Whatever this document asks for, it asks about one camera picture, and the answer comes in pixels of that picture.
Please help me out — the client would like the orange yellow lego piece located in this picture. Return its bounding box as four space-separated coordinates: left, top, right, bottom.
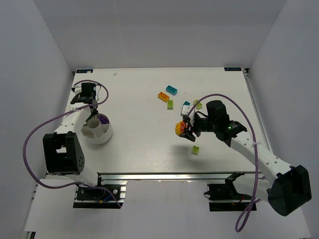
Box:
175 120 187 136

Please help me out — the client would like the purple lego brick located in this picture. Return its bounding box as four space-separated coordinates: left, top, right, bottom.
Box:
98 115 110 124

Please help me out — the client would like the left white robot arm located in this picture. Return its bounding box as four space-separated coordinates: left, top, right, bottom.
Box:
43 82 98 186

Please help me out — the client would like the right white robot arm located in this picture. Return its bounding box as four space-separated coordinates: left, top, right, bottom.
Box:
175 100 312 216

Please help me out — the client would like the lime lego brick lower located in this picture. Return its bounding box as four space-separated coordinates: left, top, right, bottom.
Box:
191 145 200 155

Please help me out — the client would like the white divided round container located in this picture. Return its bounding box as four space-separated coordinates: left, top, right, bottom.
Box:
81 114 113 145

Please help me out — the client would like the lime lego brick upper right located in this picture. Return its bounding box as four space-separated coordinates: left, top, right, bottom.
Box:
193 100 202 110

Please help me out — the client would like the left blue corner label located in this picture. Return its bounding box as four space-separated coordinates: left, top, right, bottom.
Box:
76 69 93 74

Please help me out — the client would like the blue corner label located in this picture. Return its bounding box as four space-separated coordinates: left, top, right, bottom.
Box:
224 67 242 72
76 69 93 74

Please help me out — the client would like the lime long lego brick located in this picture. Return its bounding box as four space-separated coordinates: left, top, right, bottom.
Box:
167 100 173 110

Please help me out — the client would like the orange long lego brick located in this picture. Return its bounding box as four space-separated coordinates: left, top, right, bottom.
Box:
158 92 169 103

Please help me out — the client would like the blue long lego brick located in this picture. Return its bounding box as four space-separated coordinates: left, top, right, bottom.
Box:
166 85 178 96

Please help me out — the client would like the right blue corner label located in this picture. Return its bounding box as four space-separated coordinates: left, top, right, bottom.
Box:
224 67 242 72

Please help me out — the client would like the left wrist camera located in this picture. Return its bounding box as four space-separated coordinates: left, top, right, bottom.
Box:
71 84 82 95

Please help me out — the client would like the aluminium front rail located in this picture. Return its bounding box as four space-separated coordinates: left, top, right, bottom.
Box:
44 172 284 182

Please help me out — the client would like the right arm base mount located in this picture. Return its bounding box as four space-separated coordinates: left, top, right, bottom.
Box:
202 172 255 212

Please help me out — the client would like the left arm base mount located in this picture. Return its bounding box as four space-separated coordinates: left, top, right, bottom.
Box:
73 183 126 209

